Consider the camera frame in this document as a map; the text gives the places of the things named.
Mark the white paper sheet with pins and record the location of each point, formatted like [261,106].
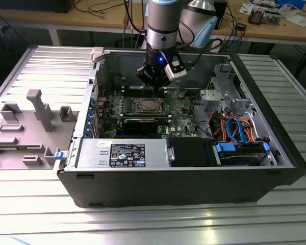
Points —
[301,20]
[246,9]

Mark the white labelled box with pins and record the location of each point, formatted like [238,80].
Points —
[216,46]

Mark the finned metal heat sink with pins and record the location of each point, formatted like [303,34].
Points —
[256,16]

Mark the silver CPU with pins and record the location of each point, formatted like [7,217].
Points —
[148,104]

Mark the black RAM slot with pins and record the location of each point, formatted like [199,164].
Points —
[128,94]
[128,89]

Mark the small black case clip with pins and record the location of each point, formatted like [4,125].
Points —
[90,81]

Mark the blue box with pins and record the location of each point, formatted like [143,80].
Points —
[290,2]

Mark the grey power supply unit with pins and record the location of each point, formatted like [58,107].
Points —
[97,153]

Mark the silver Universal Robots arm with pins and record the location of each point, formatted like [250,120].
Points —
[163,20]

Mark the small black box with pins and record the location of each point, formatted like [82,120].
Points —
[241,26]

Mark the metal drive cage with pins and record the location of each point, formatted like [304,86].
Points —
[214,99]

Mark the black graphics card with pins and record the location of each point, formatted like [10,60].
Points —
[140,126]

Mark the disk with blue carrier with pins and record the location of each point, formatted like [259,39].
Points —
[225,147]

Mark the grey case latch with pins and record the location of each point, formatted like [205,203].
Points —
[97,53]

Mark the round coin battery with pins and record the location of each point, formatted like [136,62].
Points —
[181,95]

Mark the grey parts rack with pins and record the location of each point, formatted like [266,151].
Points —
[28,132]

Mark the black monitor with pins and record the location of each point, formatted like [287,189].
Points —
[33,5]

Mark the black open PC case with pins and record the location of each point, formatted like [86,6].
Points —
[168,186]

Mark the wooden desk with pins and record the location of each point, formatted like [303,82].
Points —
[91,21]

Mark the blue case latch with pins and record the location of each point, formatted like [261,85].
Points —
[60,155]

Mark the green motherboard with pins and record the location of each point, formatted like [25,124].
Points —
[179,120]

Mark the green circuit board device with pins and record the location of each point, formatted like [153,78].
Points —
[271,18]

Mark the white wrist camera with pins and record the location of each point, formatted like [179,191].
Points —
[177,71]

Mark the blue expansion slot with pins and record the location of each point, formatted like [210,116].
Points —
[121,133]

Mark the blue slot retainer clip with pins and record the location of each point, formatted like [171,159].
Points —
[92,101]
[86,132]
[90,112]
[88,124]

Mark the CPU socket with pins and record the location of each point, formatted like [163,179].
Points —
[135,111]

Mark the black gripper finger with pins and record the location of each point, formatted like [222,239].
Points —
[162,76]
[145,74]

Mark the tall black box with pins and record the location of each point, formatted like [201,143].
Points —
[221,15]

